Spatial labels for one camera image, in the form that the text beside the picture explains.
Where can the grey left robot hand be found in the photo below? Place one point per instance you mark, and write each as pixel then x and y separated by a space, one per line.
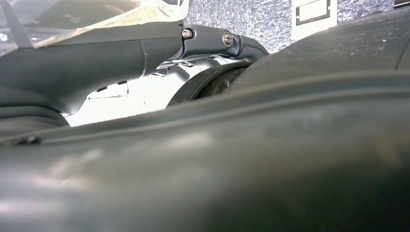
pixel 80 60

